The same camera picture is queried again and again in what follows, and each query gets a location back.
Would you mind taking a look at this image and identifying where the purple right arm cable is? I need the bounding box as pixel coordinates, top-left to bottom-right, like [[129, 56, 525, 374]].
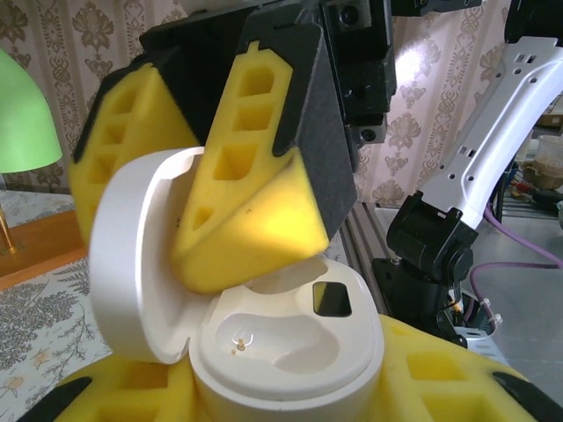
[[470, 201, 563, 335]]

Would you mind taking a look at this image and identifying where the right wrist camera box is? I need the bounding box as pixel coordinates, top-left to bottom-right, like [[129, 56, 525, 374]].
[[320, 0, 395, 49]]

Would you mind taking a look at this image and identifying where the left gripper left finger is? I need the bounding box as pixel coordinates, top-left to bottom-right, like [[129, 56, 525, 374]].
[[17, 353, 208, 422]]

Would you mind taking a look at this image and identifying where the white earbud case with display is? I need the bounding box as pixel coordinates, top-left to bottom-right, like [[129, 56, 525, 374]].
[[87, 147, 386, 422]]

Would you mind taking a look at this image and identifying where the gold rack with wooden base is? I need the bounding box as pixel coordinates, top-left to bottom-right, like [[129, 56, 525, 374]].
[[0, 206, 89, 291]]

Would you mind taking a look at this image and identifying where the green wine glass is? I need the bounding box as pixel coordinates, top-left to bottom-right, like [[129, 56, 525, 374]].
[[0, 47, 62, 175]]

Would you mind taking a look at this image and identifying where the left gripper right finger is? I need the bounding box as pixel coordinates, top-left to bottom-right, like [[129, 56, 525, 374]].
[[373, 314, 563, 422]]

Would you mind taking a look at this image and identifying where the aluminium frame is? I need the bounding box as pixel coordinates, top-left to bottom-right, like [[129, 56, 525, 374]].
[[327, 200, 399, 291]]

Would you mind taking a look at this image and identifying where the translucent plastic container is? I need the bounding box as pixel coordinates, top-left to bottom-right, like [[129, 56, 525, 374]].
[[537, 134, 563, 177]]

